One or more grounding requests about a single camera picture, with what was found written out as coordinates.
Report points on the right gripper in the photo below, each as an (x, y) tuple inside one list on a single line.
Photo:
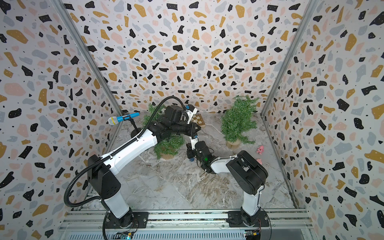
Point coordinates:
[(189, 151)]

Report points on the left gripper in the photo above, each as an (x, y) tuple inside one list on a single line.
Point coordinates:
[(192, 129)]

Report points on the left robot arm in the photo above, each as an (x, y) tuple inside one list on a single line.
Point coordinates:
[(103, 175)]

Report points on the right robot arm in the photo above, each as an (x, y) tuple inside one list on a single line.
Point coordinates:
[(249, 174)]

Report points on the left green christmas tree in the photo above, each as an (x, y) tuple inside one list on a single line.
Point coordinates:
[(168, 148)]

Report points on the green christmas tree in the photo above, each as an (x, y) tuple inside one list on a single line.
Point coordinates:
[(238, 120), (168, 148)]

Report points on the right green christmas tree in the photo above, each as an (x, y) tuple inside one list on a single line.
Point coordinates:
[(238, 120)]

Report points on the wooden chessboard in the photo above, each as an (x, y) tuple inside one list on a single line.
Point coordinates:
[(198, 119)]

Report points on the pink pig toy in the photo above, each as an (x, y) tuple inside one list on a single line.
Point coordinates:
[(260, 150)]

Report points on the blue toy microphone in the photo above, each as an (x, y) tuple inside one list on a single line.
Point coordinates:
[(115, 120)]

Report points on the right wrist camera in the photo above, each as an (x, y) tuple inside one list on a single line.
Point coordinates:
[(194, 141)]

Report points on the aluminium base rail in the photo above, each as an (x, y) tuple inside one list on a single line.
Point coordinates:
[(271, 224)]

